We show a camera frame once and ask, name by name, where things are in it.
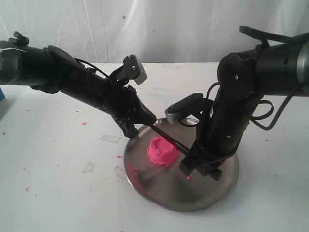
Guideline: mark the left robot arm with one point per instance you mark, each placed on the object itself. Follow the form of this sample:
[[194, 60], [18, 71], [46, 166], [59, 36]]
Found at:
[[52, 70]]

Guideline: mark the white backdrop curtain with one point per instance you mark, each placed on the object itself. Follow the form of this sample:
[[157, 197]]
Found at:
[[105, 31]]

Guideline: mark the pink dough lump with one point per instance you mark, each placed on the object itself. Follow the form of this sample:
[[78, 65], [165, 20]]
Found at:
[[161, 152]]

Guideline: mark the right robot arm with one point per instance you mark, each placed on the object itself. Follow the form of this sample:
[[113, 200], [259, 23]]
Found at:
[[253, 85]]

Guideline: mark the black knife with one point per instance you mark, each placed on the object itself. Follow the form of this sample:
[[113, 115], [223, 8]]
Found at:
[[179, 146]]

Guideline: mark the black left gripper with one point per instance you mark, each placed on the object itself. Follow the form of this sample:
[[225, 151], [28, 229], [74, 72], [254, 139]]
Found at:
[[114, 100]]

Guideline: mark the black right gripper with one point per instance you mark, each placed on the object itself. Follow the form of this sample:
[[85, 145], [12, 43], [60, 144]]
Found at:
[[220, 135]]

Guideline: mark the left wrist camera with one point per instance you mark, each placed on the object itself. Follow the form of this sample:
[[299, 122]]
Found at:
[[134, 69]]

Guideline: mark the blue box at edge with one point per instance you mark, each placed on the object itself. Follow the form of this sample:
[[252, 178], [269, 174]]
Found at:
[[2, 97]]

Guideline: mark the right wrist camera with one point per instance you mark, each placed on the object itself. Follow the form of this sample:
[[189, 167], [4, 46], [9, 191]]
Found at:
[[193, 104]]

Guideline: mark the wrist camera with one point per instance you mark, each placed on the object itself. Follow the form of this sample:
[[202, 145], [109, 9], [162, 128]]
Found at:
[[193, 104], [134, 69]]

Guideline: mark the round steel plate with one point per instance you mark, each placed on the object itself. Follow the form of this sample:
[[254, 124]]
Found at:
[[167, 186]]

